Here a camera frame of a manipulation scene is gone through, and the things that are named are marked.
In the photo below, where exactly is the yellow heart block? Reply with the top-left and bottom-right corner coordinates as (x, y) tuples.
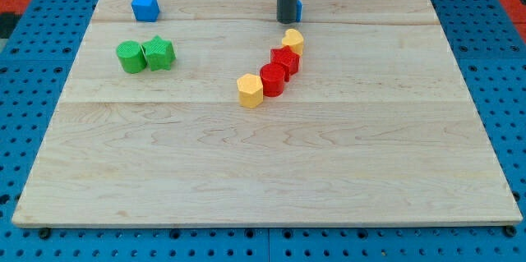
(281, 29), (304, 56)

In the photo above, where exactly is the wooden board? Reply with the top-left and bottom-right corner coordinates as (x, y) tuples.
(12, 0), (523, 228)

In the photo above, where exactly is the yellow hexagon block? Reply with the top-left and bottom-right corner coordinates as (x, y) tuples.
(237, 73), (263, 108)

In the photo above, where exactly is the red cylinder block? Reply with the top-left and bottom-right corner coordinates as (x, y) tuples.
(260, 62), (285, 97)

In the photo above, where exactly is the red star block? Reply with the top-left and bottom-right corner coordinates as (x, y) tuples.
(270, 46), (300, 82)

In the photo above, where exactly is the blue block behind rod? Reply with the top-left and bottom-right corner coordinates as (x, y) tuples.
(296, 0), (302, 22)

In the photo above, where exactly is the green star block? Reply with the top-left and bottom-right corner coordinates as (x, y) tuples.
(142, 35), (176, 71)

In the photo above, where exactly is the green cylinder block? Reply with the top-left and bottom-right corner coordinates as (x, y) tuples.
(116, 40), (146, 74)

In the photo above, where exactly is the blue cube block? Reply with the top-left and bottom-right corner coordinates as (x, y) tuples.
(131, 0), (159, 22)

